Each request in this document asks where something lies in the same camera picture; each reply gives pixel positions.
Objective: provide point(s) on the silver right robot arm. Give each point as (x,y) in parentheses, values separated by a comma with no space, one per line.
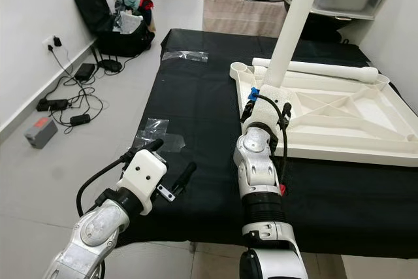
(261,181)

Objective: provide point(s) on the white plastic children table top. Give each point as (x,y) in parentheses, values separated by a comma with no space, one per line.
(353,115)

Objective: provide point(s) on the black tablecloth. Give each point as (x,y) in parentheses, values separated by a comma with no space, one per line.
(196,187)

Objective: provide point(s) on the clear tape strip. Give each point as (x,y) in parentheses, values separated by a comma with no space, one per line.
(175,142)
(185,56)
(155,125)

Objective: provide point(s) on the black router with antennas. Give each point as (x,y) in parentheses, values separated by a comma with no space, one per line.
(110,65)

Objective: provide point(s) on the beige cloth covered furniture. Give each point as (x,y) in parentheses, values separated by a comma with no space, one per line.
(241,16)

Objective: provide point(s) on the black power strip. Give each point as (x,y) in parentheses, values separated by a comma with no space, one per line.
(53,105)

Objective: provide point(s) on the grey box with red label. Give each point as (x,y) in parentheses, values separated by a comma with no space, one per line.
(40,133)

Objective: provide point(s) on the black wok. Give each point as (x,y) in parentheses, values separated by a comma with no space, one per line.
(326,27)

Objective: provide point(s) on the white grey fabric item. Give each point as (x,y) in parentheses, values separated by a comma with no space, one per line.
(130,23)

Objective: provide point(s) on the white shelf board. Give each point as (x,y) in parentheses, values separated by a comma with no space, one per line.
(343,13)

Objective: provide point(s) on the black plug adapter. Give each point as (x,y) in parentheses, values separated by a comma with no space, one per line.
(57,42)

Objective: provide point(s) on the red clothes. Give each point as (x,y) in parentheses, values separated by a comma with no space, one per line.
(146,3)

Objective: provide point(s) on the open black suitcase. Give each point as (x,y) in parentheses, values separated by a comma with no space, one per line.
(90,4)

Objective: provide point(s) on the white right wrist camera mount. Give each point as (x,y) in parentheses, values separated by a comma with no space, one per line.
(264,112)

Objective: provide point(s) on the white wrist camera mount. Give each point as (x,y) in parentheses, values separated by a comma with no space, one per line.
(264,112)
(145,178)

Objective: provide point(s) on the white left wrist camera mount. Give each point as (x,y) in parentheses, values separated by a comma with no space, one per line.
(145,178)

